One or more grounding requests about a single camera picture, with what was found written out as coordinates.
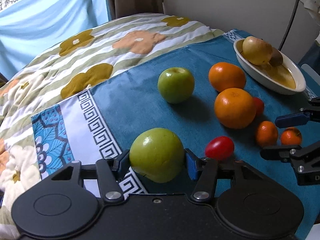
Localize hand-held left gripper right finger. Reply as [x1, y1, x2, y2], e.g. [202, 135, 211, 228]
[184, 148, 253, 202]

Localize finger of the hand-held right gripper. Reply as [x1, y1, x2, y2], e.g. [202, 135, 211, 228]
[275, 97, 320, 129]
[260, 142, 320, 173]

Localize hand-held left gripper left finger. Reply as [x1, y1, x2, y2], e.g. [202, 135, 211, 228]
[51, 151, 131, 203]

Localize small mandarin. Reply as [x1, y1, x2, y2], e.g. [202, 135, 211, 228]
[280, 127, 303, 146]
[255, 121, 279, 148]

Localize red cherry tomato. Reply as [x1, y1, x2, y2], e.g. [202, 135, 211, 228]
[252, 97, 265, 117]
[204, 136, 235, 160]

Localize large green apple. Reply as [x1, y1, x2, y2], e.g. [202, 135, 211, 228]
[129, 128, 186, 183]

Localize white oval bowl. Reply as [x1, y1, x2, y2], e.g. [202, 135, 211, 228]
[233, 38, 307, 96]

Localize orange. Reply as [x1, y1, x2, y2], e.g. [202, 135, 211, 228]
[214, 88, 257, 130]
[208, 62, 247, 93]

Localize small green apple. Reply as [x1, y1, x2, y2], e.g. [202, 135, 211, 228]
[157, 67, 195, 104]

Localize teal patterned towel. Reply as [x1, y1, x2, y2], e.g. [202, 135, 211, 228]
[30, 29, 320, 198]

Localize brown kiwi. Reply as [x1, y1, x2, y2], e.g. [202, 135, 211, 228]
[269, 47, 284, 67]

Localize yellow-brown wrinkled apple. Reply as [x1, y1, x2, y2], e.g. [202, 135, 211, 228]
[242, 36, 273, 66]

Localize floral striped blanket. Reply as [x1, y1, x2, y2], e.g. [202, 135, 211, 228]
[0, 13, 226, 232]

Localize light blue hanging cloth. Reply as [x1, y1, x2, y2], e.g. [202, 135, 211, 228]
[0, 0, 110, 77]

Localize grey cable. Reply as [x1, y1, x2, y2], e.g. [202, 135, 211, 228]
[278, 0, 301, 52]

